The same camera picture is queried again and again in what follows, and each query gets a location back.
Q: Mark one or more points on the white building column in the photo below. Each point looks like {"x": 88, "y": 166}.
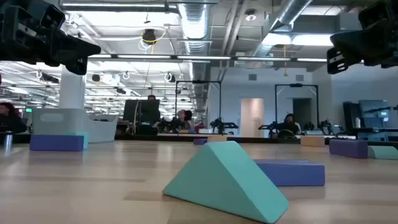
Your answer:
{"x": 72, "y": 90}

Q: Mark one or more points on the person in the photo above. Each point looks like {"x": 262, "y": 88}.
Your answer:
{"x": 151, "y": 97}
{"x": 290, "y": 123}
{"x": 184, "y": 119}
{"x": 11, "y": 119}

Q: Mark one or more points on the small purple foam block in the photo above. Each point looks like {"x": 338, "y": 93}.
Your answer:
{"x": 200, "y": 142}

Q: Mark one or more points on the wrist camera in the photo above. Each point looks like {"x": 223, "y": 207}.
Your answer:
{"x": 51, "y": 15}
{"x": 374, "y": 14}

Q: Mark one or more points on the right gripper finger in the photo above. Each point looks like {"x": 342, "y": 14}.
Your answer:
{"x": 336, "y": 61}
{"x": 348, "y": 42}

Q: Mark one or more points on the overhead light bar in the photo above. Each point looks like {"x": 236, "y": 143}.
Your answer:
{"x": 202, "y": 58}

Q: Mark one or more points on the white plastic bin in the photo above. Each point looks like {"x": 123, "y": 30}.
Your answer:
{"x": 56, "y": 123}

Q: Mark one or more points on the background black robot arm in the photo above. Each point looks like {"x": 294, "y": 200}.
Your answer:
{"x": 326, "y": 126}
{"x": 222, "y": 125}
{"x": 269, "y": 127}

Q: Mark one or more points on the teal rectangular foam block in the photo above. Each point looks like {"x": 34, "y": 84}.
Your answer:
{"x": 86, "y": 140}

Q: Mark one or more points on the wall-side computer monitor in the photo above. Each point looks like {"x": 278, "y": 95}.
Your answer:
{"x": 373, "y": 112}

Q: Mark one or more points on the black overhead camera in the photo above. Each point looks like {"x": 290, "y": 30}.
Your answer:
{"x": 149, "y": 35}

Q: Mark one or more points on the teal half-cylinder foam block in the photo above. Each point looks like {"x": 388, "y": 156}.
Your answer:
{"x": 384, "y": 153}

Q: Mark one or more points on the black metal rig frame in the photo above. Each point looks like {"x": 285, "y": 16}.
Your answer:
{"x": 199, "y": 82}
{"x": 295, "y": 85}

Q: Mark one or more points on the silver metal cylinder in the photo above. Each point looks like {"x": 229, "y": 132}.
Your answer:
{"x": 8, "y": 141}

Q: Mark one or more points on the black computer monitor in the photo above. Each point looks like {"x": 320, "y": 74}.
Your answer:
{"x": 141, "y": 110}

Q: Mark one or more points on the silver ribbed ventilation duct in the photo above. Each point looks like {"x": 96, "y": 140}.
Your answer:
{"x": 192, "y": 25}

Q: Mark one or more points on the large purple foam block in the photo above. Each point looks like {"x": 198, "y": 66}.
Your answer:
{"x": 56, "y": 143}
{"x": 348, "y": 148}
{"x": 295, "y": 172}

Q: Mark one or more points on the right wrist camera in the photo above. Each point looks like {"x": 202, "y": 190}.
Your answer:
{"x": 374, "y": 14}

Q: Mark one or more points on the silver smooth ventilation duct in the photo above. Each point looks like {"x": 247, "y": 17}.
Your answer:
{"x": 289, "y": 15}

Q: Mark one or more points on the teal triangular foam prism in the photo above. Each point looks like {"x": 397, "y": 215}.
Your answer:
{"x": 224, "y": 180}

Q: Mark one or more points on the black cabinet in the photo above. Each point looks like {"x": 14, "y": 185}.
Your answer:
{"x": 350, "y": 115}

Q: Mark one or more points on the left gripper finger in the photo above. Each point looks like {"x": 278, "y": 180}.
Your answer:
{"x": 82, "y": 49}
{"x": 77, "y": 66}

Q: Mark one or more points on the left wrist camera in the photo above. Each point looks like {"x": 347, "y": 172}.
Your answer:
{"x": 51, "y": 15}

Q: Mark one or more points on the white bottle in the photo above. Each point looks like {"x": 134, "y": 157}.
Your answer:
{"x": 358, "y": 123}

